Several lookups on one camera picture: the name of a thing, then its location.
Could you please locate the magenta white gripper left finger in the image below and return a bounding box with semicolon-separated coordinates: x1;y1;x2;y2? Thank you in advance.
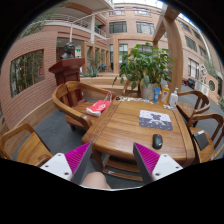
41;143;92;185

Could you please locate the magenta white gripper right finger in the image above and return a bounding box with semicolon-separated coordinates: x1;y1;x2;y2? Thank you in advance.
133;143;182;185

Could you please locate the black computer mouse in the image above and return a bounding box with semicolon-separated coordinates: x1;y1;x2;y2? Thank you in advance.
152;134;163;149

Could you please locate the grey patterned mouse pad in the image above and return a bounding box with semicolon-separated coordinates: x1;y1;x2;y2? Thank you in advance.
139;110;173;131

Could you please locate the person's bare knee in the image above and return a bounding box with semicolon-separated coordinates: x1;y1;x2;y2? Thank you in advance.
82;172;110;189

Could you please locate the wooden armchair near left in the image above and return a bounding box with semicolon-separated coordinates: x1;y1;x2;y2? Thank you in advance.
0;123;53;167

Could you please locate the wooden armchair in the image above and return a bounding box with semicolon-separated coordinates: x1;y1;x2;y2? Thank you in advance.
0;123;53;167
187;112;224;163
177;90;210;122
52;81;115;130

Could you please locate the square wooden table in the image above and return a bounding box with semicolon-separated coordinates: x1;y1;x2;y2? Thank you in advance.
82;100;195;181

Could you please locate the black item on chair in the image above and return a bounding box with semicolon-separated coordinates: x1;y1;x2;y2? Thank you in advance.
193;131;209;150

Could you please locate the wooden armchair near right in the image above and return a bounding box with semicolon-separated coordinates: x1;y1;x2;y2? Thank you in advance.
187;112;224;163

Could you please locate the red white bag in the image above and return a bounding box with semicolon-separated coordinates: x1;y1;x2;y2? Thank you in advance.
86;93;112;117

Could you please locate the wooden armchair far left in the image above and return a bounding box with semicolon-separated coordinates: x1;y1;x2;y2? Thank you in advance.
52;81;115;130

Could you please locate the clear pump sanitizer bottle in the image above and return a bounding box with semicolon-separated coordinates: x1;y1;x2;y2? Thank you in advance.
169;89;178;107

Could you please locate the blue tube bottle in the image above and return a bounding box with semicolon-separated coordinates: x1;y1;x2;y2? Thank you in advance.
153;87;160;103

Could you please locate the yellow bottle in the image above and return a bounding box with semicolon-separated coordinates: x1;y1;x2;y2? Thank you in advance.
161;83;170;104

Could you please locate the wooden armchair far right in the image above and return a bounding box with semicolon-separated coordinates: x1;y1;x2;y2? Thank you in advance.
177;90;210;122

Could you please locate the large green potted plant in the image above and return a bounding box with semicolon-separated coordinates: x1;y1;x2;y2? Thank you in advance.
114;42;175;100

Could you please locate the dark bust statue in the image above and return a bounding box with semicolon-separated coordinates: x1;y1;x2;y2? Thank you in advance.
61;42;74;59

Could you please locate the wooden pillar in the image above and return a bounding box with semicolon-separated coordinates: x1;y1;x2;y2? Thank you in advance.
153;4;184;91

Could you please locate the dark red wooden pedestal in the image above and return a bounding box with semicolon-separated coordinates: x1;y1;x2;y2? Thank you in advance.
49;58;85;85

